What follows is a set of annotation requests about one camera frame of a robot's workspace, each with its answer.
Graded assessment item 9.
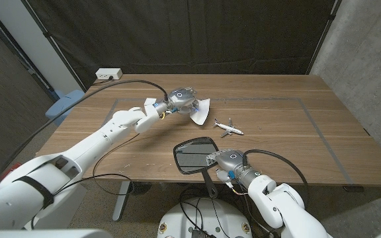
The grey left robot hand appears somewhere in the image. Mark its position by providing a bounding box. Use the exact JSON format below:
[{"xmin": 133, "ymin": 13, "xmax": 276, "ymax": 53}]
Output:
[{"xmin": 153, "ymin": 86, "xmax": 200, "ymax": 116}]

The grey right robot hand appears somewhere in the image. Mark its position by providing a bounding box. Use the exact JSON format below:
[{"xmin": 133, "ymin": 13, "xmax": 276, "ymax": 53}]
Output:
[{"xmin": 206, "ymin": 148, "xmax": 261, "ymax": 189}]

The white tissue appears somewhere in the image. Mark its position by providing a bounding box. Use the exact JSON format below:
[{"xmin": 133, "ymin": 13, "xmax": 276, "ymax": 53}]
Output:
[{"xmin": 189, "ymin": 98, "xmax": 211, "ymax": 126}]

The black hand mirror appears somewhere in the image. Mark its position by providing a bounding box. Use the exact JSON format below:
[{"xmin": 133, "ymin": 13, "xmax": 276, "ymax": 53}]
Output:
[{"xmin": 173, "ymin": 136, "xmax": 220, "ymax": 199}]

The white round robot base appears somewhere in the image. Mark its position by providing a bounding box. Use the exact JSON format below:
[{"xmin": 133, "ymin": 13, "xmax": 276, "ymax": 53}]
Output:
[{"xmin": 157, "ymin": 197, "xmax": 254, "ymax": 238}]

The white toy plane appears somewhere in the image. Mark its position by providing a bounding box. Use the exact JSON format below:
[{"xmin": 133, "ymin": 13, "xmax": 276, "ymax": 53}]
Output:
[{"xmin": 212, "ymin": 118, "xmax": 245, "ymax": 138}]

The black backdrop curtain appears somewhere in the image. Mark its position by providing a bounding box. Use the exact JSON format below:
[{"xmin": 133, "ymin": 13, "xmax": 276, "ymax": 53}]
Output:
[{"xmin": 21, "ymin": 0, "xmax": 340, "ymax": 90}]

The grey tape outline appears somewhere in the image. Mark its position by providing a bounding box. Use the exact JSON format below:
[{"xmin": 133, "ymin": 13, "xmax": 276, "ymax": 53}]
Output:
[{"xmin": 103, "ymin": 97, "xmax": 355, "ymax": 185}]

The white power strip box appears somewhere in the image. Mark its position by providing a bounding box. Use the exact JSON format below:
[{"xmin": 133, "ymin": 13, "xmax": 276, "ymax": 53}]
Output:
[{"xmin": 95, "ymin": 67, "xmax": 124, "ymax": 81}]

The grey table leg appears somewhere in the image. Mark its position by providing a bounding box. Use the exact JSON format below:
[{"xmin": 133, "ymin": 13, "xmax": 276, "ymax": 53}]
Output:
[{"xmin": 112, "ymin": 180, "xmax": 132, "ymax": 221}]

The light blue bin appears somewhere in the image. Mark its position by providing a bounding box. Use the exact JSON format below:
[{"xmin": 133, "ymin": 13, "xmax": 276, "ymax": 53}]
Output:
[{"xmin": 44, "ymin": 89, "xmax": 85, "ymax": 126}]

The black backdrop stand pole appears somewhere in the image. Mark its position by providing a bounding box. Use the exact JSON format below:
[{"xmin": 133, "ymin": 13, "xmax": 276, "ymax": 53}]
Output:
[
  {"xmin": 306, "ymin": 0, "xmax": 342, "ymax": 75},
  {"xmin": 20, "ymin": 0, "xmax": 87, "ymax": 93}
]

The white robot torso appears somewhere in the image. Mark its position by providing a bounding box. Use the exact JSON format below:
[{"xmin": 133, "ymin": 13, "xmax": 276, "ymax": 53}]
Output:
[{"xmin": 0, "ymin": 227, "xmax": 114, "ymax": 238}]

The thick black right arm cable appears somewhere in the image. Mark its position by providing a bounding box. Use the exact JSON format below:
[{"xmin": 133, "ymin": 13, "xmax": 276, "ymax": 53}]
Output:
[{"xmin": 242, "ymin": 149, "xmax": 310, "ymax": 206}]

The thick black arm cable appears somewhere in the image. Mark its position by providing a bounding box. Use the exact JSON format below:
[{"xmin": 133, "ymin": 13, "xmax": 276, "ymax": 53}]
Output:
[
  {"xmin": 242, "ymin": 149, "xmax": 310, "ymax": 206},
  {"xmin": 0, "ymin": 79, "xmax": 170, "ymax": 192}
]

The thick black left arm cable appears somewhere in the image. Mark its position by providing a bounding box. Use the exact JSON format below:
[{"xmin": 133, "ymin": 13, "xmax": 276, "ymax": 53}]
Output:
[{"xmin": 0, "ymin": 79, "xmax": 170, "ymax": 192}]

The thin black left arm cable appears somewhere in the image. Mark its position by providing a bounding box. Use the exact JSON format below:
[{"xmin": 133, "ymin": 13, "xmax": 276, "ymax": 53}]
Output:
[{"xmin": 53, "ymin": 133, "xmax": 141, "ymax": 196}]

